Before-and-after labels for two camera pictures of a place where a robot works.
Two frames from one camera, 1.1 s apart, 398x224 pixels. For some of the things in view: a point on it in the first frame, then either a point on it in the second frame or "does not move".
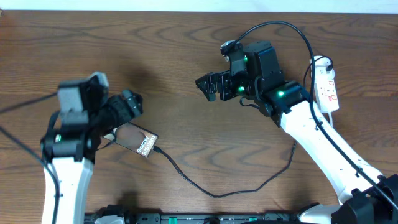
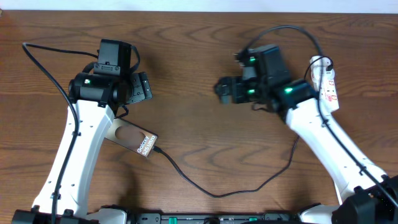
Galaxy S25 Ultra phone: x=134 y=137 does not move
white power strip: x=326 y=89 does not move
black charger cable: x=329 y=66 does not move
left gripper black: x=127 y=112 to x=144 y=90
